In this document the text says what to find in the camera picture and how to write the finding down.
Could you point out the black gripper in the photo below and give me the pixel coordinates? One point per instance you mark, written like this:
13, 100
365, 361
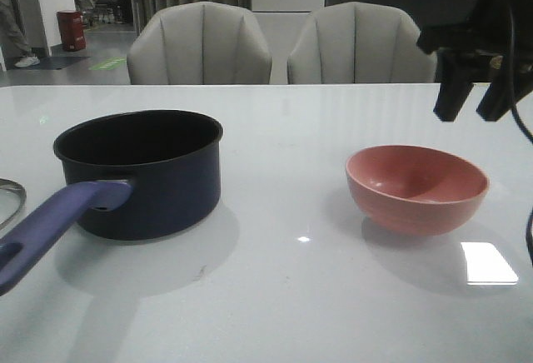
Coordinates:
487, 30

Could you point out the pink bowl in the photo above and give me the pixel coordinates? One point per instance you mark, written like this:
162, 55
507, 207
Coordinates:
415, 190

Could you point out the glass lid blue knob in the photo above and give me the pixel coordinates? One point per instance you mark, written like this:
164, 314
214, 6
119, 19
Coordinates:
13, 199

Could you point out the right grey upholstered chair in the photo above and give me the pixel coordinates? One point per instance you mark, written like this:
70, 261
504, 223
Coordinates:
358, 42

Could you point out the grey upholstered chair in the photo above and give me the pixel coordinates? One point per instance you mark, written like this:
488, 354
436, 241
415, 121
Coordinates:
200, 43
358, 42

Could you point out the white cabinet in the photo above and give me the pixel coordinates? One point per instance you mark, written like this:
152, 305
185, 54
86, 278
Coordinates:
281, 21

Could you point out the left grey upholstered chair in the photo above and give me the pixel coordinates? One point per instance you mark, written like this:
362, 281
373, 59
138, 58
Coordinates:
200, 43

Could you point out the dark blue saucepan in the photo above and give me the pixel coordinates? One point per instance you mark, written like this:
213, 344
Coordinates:
130, 176

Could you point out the red trash bin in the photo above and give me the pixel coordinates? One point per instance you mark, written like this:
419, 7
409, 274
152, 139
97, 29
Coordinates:
71, 30

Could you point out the walking person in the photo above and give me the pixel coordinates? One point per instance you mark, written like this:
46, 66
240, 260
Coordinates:
13, 32

